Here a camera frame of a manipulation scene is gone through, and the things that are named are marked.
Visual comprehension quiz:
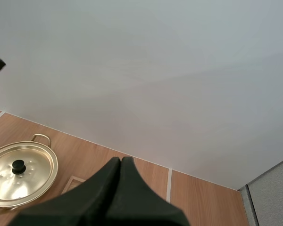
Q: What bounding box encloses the gold lid with black knob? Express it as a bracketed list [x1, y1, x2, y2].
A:
[0, 145, 55, 201]

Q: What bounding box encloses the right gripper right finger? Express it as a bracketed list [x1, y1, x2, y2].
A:
[104, 156, 191, 226]

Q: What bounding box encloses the grey partition panel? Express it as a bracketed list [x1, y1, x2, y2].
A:
[237, 154, 283, 226]

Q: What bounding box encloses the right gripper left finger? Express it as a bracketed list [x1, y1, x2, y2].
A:
[10, 157, 121, 226]

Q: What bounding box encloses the gold pot with two handles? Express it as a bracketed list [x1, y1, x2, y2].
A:
[0, 133, 59, 216]

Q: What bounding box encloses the shallow wooden tray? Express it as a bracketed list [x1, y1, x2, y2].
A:
[61, 175, 87, 195]

